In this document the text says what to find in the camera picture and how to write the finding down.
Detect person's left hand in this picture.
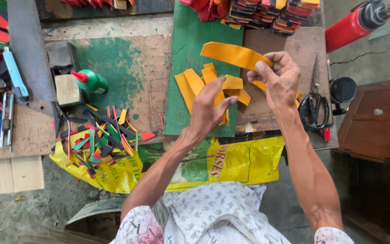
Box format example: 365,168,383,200
182,76,239,140

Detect person's right hand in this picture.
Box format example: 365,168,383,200
247,51,302,111

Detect long orange foam strip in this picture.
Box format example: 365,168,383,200
200,42,304,109

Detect brown wooden board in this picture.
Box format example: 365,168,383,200
235,26,334,133

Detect stacks of multicoloured foam pieces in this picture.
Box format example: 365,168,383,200
221,0,321,36

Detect pile of orange foam pieces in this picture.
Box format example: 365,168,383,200
174,63,252,127

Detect green painted board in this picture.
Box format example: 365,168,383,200
163,0,245,138

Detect heap of red orange foam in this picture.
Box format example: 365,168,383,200
178,0,230,22

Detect black round lid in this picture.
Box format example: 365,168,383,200
329,77,358,116

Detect red cylinder with black cap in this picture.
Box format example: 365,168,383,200
325,0,390,54

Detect yellow green woven sack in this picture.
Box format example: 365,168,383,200
49,136,286,194

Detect teal strip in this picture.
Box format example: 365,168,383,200
368,22,390,41

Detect brown wooden cabinet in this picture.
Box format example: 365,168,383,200
330,76,390,244

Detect person's white patterned clothing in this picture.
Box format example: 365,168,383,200
110,181,355,244

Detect green glue bottle red tip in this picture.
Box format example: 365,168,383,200
71,69,109,95

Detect pile of coloured foam scraps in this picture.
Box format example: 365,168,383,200
50,103,159,179

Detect pale wooden block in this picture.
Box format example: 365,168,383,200
54,74,84,107

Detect dark grey block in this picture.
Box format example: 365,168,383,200
45,41,76,70

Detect cardboard box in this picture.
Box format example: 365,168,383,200
64,197,127,239

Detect grey hand saw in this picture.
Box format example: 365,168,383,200
7,0,59,116

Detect light blue utility knife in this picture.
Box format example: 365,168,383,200
2,46,30,103

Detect metal utility knife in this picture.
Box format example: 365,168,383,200
0,91,15,152

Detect flat cardboard sheet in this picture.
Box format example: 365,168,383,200
0,155,45,198

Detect black handled scissors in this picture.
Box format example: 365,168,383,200
298,54,331,131

